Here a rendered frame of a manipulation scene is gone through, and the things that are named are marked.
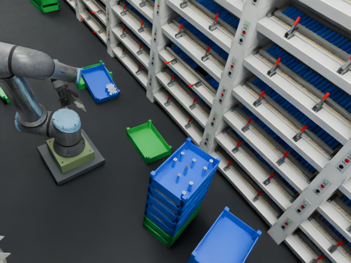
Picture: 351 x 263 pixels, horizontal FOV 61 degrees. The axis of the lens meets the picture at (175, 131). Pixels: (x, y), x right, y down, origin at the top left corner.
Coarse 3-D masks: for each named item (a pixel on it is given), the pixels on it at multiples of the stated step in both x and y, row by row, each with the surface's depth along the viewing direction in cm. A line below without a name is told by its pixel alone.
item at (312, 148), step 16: (240, 80) 160; (256, 80) 161; (240, 96) 159; (256, 96) 157; (272, 96) 155; (256, 112) 154; (272, 112) 151; (288, 112) 149; (272, 128) 150; (288, 128) 145; (304, 128) 137; (320, 128) 142; (288, 144) 145; (304, 144) 140; (320, 144) 137; (336, 144) 136; (320, 160) 135
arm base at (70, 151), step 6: (54, 144) 180; (60, 144) 175; (78, 144) 181; (84, 144) 188; (54, 150) 182; (60, 150) 179; (66, 150) 179; (72, 150) 179; (78, 150) 182; (66, 156) 180; (72, 156) 182
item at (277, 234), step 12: (348, 144) 119; (336, 156) 125; (324, 168) 132; (348, 168) 123; (336, 180) 129; (312, 192) 143; (324, 192) 137; (312, 204) 145; (288, 216) 162; (300, 216) 155; (276, 228) 174; (288, 228) 166; (276, 240) 178
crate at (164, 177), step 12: (192, 144) 152; (192, 156) 152; (204, 156) 151; (168, 168) 145; (180, 168) 146; (216, 168) 148; (156, 180) 140; (168, 180) 141; (180, 180) 142; (192, 180) 143; (204, 180) 138; (168, 192) 132; (180, 192) 137; (192, 192) 132; (180, 204) 131
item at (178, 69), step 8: (168, 40) 208; (160, 48) 209; (160, 56) 211; (168, 56) 207; (168, 64) 206; (176, 64) 202; (176, 72) 202; (184, 72) 197; (184, 80) 198; (192, 80) 193; (192, 88) 194; (200, 88) 189; (200, 96) 190; (208, 96) 185; (208, 104) 186
